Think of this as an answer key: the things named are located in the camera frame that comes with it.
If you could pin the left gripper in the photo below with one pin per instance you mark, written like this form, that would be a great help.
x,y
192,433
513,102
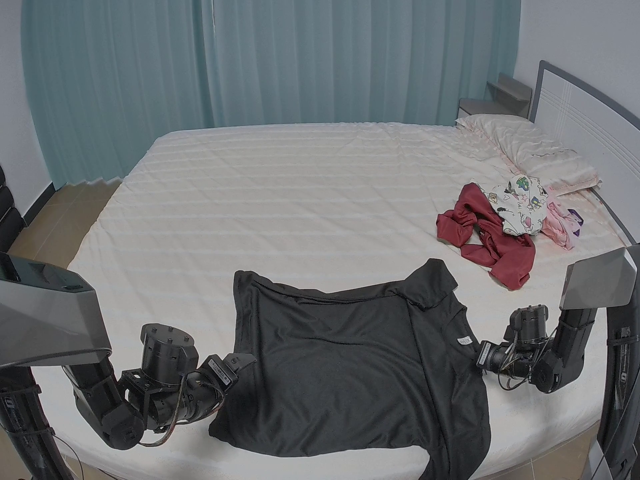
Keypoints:
x,y
200,393

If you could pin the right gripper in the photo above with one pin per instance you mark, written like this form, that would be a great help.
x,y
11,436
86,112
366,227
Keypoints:
x,y
505,360

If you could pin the black T-shirt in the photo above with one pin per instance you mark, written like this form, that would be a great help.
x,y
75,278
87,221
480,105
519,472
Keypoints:
x,y
350,368

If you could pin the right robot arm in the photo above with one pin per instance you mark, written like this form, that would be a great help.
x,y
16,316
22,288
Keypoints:
x,y
600,283

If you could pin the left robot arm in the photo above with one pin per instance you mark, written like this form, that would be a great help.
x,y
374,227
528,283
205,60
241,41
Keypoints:
x,y
45,318

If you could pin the bed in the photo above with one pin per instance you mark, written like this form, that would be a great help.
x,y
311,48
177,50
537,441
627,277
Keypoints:
x,y
275,193

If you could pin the dark red garment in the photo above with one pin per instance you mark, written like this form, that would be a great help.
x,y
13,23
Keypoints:
x,y
505,258

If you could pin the pink garment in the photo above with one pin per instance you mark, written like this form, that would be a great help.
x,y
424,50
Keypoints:
x,y
557,225

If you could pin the white printed pyjama top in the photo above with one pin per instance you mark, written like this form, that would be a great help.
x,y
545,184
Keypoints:
x,y
520,203

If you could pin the purple garment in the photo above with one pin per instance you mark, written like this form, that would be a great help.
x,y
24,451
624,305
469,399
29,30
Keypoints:
x,y
576,215

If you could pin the cream pillow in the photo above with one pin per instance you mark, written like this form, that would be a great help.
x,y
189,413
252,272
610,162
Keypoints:
x,y
525,143

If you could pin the grey bedside table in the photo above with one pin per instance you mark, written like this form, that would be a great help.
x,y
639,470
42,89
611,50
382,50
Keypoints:
x,y
510,90

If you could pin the black chest of drawers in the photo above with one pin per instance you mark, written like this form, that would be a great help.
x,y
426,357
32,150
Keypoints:
x,y
7,218

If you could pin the blue-green curtain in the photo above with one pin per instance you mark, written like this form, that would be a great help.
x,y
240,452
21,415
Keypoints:
x,y
125,68
350,43

